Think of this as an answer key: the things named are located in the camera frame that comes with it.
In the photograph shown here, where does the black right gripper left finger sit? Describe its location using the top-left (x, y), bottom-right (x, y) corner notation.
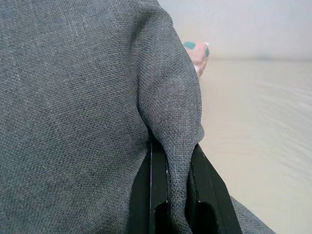
top-left (130, 142), bottom-right (172, 234)

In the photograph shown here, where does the pink patterned pillow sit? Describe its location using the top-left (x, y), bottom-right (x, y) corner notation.
top-left (184, 40), bottom-right (211, 78)

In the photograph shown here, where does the grey fabric pillow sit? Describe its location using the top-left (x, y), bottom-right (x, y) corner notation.
top-left (0, 0), bottom-right (281, 234)

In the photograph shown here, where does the cream bed mattress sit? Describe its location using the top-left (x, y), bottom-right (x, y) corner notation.
top-left (198, 57), bottom-right (312, 234)

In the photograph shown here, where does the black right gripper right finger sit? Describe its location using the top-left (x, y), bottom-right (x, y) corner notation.
top-left (187, 142), bottom-right (242, 234)

